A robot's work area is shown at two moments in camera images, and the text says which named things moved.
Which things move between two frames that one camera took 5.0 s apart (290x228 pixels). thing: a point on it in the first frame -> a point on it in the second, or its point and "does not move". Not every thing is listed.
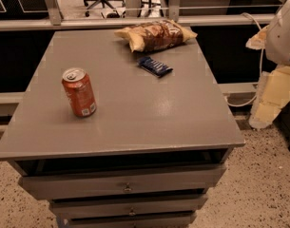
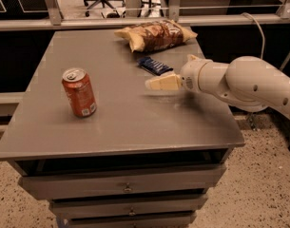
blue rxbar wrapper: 154,66 does not move
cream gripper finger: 259,41 -> 192,58
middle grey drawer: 127,205 does not move
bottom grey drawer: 145,219 does not move
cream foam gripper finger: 276,88 -> 166,83
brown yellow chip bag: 152,35 does not move
